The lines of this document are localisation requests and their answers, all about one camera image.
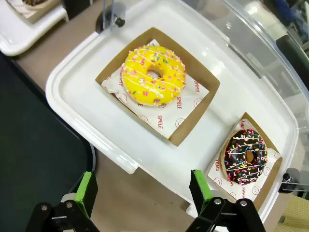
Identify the cardboard tray under rainbow-sprinkle donut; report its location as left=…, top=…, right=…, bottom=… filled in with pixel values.
left=204, top=112, right=283, bottom=211

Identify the clear display case lid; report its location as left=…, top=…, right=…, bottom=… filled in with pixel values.
left=101, top=0, right=309, bottom=194

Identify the chocolate donut with rainbow sprinkles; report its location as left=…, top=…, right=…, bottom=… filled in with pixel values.
left=220, top=128, right=268, bottom=186

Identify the cardboard tray under chocolate donut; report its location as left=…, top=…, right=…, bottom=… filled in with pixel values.
left=6, top=0, right=62, bottom=24

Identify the black serving tray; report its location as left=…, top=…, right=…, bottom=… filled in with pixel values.
left=0, top=52, right=97, bottom=232

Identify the yellow sprinkled donut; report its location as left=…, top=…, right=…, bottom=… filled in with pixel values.
left=121, top=45, right=187, bottom=107

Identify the white display case base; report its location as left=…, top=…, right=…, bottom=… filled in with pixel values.
left=0, top=0, right=68, bottom=57
left=45, top=0, right=301, bottom=225

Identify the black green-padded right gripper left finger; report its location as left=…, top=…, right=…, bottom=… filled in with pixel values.
left=26, top=170, right=101, bottom=232

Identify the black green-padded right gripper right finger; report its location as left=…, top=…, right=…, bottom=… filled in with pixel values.
left=185, top=169, right=264, bottom=232

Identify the smile-print paper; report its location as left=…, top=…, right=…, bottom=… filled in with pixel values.
left=207, top=119, right=282, bottom=203
left=100, top=40, right=210, bottom=139

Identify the cardboard tray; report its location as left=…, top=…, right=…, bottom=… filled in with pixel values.
left=204, top=112, right=283, bottom=211
left=95, top=27, right=221, bottom=147
left=6, top=0, right=62, bottom=24

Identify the chocolate donut with light sprinkles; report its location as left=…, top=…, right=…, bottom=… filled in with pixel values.
left=22, top=0, right=47, bottom=7

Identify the smile-print paper under rainbow-sprinkle donut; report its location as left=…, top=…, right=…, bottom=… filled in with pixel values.
left=207, top=119, right=282, bottom=203

